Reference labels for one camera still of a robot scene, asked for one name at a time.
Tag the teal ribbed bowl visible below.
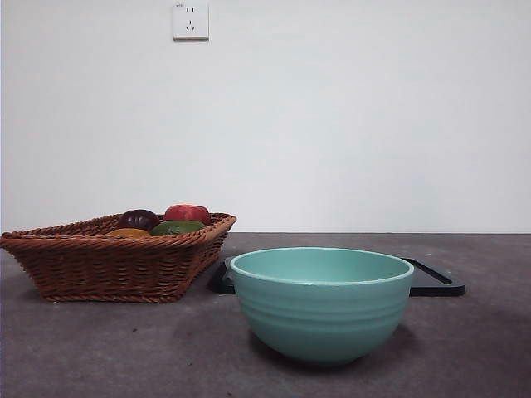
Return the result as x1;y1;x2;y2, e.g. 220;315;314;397
229;247;416;366

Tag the orange yellow fruit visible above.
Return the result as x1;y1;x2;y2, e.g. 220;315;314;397
105;228;153;239

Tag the red apple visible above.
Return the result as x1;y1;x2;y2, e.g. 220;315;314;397
163;203;212;227

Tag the green fruit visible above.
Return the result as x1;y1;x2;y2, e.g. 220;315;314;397
149;220;207;237

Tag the dark purple fruit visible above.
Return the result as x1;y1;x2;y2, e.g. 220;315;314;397
115;209;161;231

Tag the brown wicker basket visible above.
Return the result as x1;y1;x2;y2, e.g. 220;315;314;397
0;212;237;303

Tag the black rectangular tray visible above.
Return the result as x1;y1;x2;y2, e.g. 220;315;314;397
207;256;466;298

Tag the white wall socket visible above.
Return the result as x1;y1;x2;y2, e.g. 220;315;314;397
173;2;210;41

